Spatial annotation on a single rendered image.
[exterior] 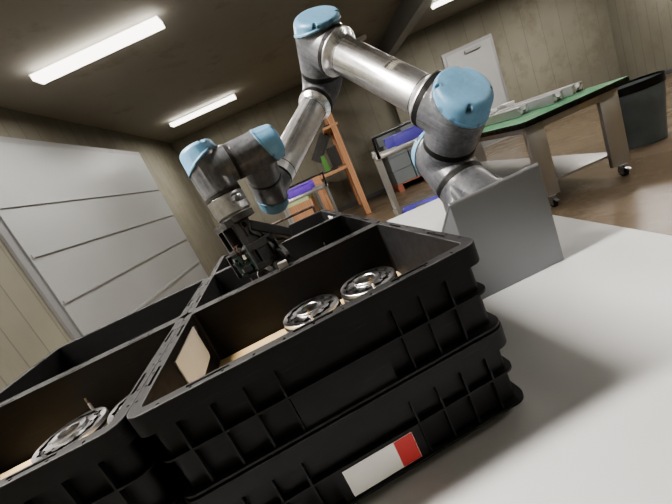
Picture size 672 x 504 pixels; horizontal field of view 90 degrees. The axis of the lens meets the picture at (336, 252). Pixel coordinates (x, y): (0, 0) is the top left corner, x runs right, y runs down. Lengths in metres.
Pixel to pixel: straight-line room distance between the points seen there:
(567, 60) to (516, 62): 1.16
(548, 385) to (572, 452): 0.10
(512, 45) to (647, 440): 9.02
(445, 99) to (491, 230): 0.26
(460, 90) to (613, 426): 0.56
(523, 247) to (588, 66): 9.48
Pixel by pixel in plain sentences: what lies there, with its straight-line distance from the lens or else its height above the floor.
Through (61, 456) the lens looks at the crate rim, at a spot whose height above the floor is 0.93.
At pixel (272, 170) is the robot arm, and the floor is 1.10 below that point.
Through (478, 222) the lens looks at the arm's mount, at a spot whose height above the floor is 0.85.
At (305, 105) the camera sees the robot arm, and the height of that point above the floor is 1.23.
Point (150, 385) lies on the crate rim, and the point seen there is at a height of 0.93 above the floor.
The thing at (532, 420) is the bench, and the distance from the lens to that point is 0.51.
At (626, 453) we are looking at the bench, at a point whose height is 0.70.
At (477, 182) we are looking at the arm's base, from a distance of 0.76.
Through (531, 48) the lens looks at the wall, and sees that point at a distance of 9.50.
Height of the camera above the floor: 1.07
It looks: 14 degrees down
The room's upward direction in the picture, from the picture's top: 24 degrees counter-clockwise
